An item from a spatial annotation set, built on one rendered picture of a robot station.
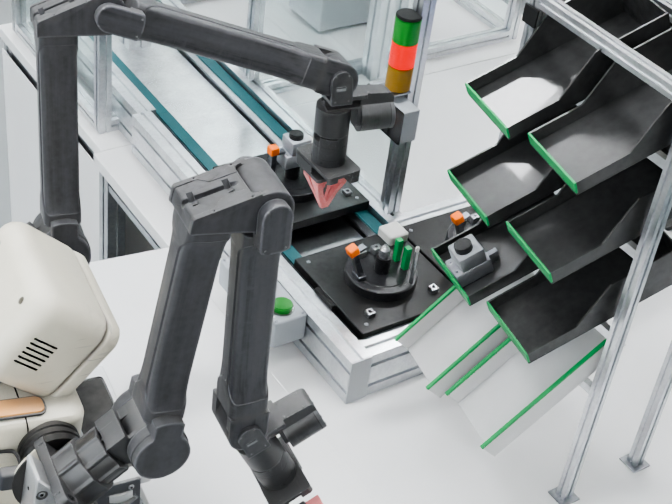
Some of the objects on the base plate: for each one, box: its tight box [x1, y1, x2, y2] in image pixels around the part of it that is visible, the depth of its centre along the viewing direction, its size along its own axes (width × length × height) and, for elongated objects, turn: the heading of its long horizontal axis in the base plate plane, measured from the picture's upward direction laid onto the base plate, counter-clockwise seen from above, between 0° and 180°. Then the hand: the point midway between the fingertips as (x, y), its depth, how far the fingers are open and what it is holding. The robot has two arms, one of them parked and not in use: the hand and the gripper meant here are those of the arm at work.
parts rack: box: [480, 0, 672, 504], centre depth 206 cm, size 21×36×80 cm, turn 25°
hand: (324, 202), depth 212 cm, fingers closed
